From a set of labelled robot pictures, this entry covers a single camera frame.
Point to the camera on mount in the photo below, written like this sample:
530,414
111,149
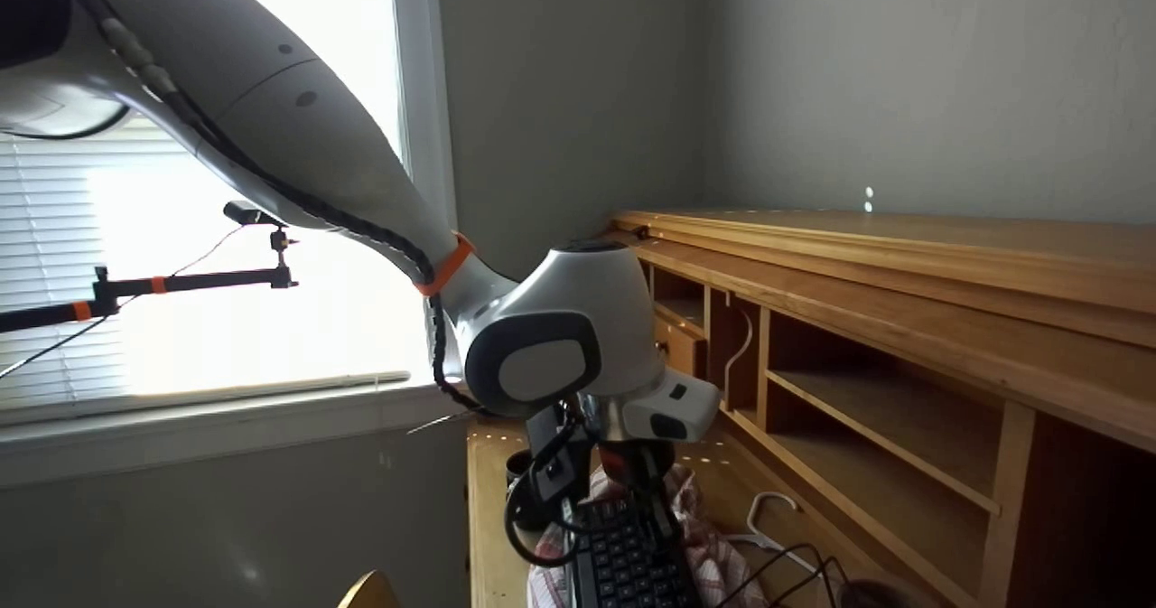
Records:
181,282

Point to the window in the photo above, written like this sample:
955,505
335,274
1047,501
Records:
343,319

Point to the white clothes hanger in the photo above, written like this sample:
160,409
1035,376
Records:
769,540

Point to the white window blind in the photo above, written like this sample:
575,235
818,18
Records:
54,229

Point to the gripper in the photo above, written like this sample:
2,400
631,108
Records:
652,460

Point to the wooden chair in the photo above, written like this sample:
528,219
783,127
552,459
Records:
370,592

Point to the wooden drawer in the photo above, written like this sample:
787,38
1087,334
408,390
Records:
679,348

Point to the black computer keyboard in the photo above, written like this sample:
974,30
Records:
632,563

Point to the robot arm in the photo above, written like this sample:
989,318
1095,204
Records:
298,129

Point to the wooden desk hutch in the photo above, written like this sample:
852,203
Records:
903,355

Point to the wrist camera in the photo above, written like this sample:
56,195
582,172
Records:
548,463

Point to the red white checked cloth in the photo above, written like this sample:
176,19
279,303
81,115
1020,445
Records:
722,563

